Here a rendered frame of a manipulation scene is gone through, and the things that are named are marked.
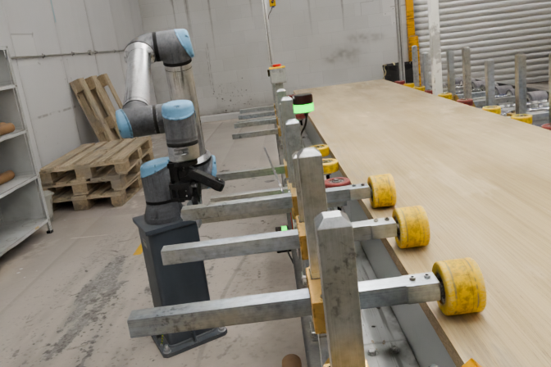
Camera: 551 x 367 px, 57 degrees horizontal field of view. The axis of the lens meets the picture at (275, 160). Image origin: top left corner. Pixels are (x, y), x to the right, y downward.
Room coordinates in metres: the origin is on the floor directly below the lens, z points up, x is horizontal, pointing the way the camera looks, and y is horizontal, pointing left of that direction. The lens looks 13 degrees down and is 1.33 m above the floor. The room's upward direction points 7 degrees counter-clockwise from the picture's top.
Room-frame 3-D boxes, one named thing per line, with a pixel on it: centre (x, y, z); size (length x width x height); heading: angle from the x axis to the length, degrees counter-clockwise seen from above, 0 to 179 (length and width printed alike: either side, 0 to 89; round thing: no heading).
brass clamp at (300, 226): (0.95, -0.05, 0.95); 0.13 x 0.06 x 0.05; 0
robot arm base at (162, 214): (2.23, 0.54, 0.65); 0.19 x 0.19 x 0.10
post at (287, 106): (1.48, -0.05, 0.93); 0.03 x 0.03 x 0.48; 0
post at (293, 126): (1.23, -0.05, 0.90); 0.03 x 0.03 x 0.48; 0
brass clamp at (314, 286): (0.70, -0.05, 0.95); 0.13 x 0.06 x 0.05; 0
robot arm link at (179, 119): (1.44, 0.26, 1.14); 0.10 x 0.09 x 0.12; 8
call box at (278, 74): (2.24, -0.06, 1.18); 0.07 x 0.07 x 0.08; 0
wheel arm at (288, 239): (0.94, 0.00, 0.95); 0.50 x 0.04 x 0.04; 90
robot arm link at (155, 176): (2.23, 0.53, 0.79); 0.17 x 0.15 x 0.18; 98
